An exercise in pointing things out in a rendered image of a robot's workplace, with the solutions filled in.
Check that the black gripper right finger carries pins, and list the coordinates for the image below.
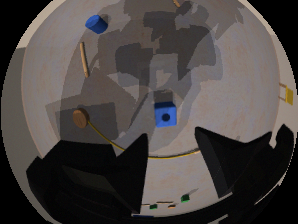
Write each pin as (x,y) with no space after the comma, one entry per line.
(227,159)

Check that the blue cylinder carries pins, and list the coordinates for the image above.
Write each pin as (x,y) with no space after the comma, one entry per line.
(96,24)

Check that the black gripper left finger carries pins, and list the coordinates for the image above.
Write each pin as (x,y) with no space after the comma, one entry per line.
(124,177)

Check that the blue square block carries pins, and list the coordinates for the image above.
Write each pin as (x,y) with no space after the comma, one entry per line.
(165,114)

